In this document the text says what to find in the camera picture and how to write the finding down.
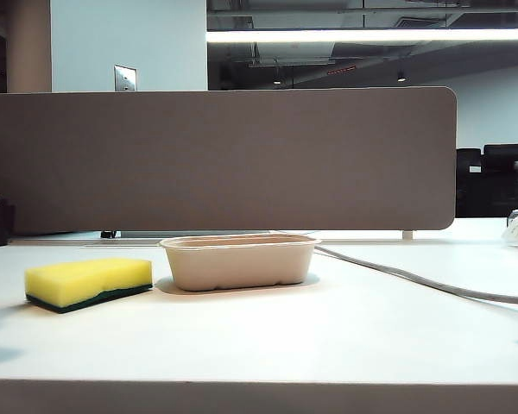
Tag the yellow and green cleaning sponge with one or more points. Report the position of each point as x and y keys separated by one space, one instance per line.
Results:
x=86 y=282

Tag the beige paper lunch box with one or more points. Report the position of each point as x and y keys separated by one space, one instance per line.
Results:
x=239 y=263

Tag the grey desk divider panel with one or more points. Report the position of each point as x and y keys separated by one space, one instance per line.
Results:
x=216 y=159

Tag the black divider clamp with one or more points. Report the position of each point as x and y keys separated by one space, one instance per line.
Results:
x=109 y=234

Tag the metal wall plate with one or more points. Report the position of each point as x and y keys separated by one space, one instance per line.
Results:
x=125 y=78

